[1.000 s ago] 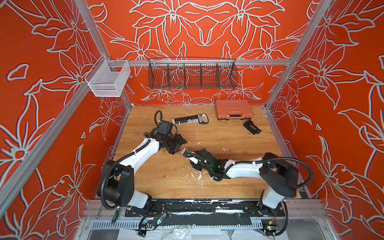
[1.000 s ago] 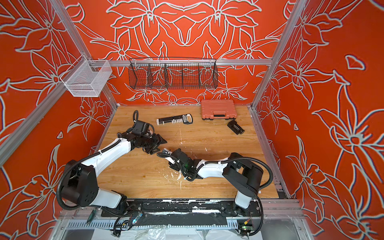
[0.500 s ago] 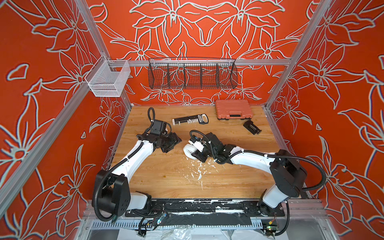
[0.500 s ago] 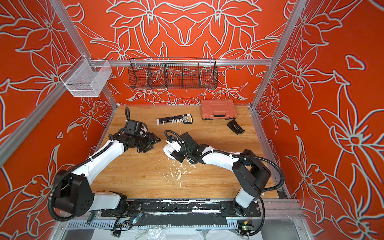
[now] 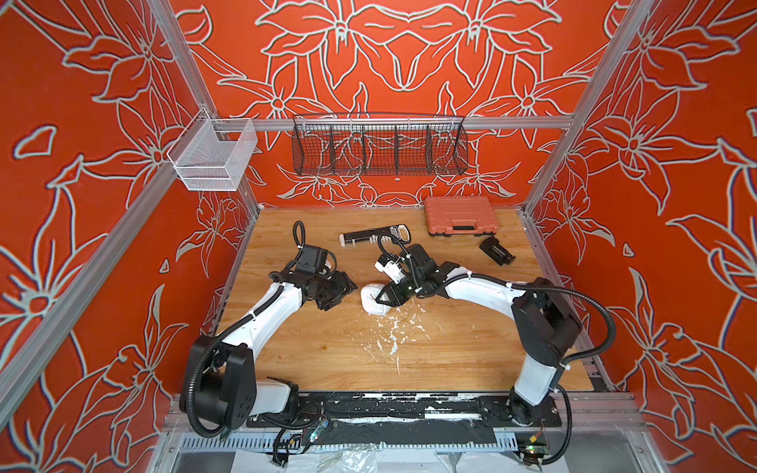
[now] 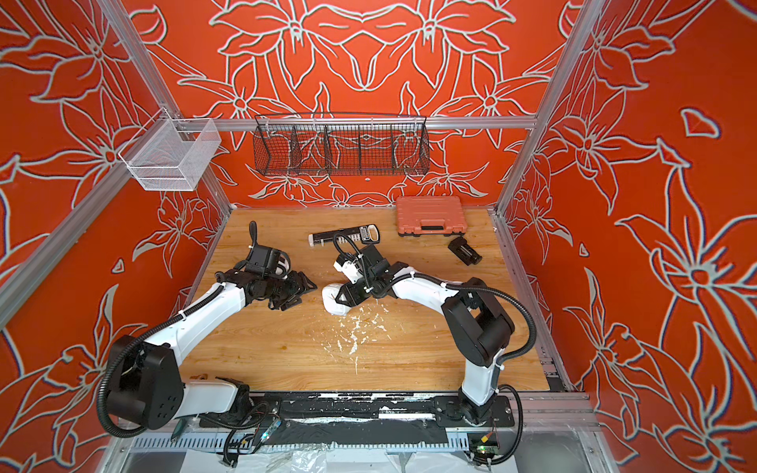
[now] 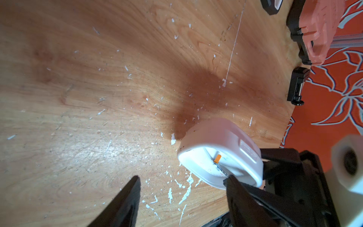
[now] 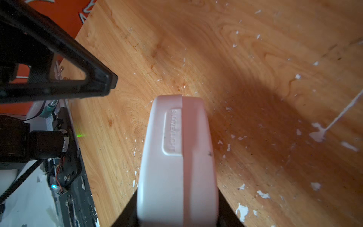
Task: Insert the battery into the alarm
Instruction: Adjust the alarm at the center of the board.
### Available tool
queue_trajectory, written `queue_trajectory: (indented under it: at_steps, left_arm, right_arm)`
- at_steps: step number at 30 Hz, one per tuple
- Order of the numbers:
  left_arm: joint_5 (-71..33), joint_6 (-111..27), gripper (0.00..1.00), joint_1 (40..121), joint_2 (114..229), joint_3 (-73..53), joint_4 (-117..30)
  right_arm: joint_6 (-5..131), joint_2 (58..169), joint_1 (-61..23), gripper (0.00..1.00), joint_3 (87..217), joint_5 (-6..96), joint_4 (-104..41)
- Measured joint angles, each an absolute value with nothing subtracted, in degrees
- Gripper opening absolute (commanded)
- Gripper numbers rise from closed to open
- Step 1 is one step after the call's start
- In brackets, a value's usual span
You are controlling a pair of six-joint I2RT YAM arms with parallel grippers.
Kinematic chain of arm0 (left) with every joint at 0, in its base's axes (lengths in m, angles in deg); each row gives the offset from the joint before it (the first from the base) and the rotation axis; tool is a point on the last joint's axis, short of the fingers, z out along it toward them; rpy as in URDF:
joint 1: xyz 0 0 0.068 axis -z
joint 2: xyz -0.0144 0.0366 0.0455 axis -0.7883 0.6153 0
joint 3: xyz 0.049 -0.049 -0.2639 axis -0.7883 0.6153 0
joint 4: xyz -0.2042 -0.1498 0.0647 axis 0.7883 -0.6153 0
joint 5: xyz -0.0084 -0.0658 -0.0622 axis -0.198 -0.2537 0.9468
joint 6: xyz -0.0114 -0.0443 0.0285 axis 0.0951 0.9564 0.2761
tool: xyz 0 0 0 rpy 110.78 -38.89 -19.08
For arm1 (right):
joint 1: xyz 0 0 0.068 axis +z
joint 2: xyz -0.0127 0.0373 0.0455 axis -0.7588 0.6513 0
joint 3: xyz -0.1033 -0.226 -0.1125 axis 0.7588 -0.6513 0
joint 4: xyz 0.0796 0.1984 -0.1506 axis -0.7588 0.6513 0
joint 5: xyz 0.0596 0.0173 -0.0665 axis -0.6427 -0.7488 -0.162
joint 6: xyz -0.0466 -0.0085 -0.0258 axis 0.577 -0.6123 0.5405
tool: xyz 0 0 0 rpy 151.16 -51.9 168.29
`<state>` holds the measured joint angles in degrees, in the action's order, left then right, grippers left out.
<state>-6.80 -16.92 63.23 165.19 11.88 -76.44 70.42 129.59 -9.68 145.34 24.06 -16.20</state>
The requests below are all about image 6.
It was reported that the black white screwdriver bit holder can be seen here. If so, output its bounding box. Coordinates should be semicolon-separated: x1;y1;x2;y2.
308;224;380;246

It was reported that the red plastic tool case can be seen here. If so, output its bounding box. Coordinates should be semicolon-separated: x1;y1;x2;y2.
395;196;468;237

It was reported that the black small vise clamp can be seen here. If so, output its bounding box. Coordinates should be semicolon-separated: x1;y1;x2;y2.
447;236;482;266

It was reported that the black wire wall basket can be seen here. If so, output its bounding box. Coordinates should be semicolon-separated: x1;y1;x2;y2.
252;112;431;177

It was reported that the white alarm clock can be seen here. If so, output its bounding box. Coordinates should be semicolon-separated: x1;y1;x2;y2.
321;284;351;317

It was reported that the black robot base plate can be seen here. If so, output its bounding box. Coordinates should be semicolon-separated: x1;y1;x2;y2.
198;391;516;430

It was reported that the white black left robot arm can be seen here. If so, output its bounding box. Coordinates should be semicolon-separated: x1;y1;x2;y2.
96;222;317;439

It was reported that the green handled screwdriver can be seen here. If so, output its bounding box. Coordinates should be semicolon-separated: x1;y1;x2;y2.
171;417;189;443

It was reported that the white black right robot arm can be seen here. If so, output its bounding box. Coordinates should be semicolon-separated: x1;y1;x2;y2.
321;244;537;435

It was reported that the clear plastic bag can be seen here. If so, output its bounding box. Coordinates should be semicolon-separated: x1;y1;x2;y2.
264;449;330;473

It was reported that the white wire wall basket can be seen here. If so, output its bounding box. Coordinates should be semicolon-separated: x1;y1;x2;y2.
118;118;221;192

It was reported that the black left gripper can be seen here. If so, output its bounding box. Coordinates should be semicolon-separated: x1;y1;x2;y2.
264;270;319;309

